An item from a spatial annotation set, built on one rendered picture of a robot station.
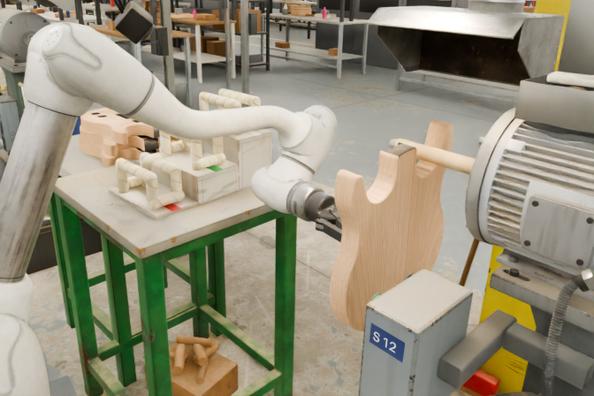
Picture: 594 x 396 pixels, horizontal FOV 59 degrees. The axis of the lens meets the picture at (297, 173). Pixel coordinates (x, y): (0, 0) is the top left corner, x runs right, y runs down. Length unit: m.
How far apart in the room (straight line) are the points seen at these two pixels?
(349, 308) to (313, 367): 1.36
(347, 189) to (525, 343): 0.38
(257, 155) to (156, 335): 0.63
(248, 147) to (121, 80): 0.74
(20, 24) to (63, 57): 2.06
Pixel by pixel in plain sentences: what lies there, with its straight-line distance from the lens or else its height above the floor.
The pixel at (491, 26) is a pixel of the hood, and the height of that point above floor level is 1.51.
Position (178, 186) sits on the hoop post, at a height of 0.99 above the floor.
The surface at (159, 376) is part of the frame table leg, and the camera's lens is 1.64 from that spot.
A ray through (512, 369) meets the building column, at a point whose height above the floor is 0.15.
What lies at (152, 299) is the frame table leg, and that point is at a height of 0.77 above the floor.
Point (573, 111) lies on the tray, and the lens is 0.88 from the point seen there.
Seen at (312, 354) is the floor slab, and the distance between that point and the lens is 2.47.
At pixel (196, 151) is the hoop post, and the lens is 1.59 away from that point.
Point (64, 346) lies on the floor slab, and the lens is 2.68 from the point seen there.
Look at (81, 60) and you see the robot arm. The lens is 0.99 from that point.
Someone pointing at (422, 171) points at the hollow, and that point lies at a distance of 1.13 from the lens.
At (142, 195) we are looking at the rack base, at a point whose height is 0.94.
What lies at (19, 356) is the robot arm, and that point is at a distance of 1.11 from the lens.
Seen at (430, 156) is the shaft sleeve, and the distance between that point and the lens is 1.08.
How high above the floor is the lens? 1.59
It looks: 21 degrees down
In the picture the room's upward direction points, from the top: 1 degrees clockwise
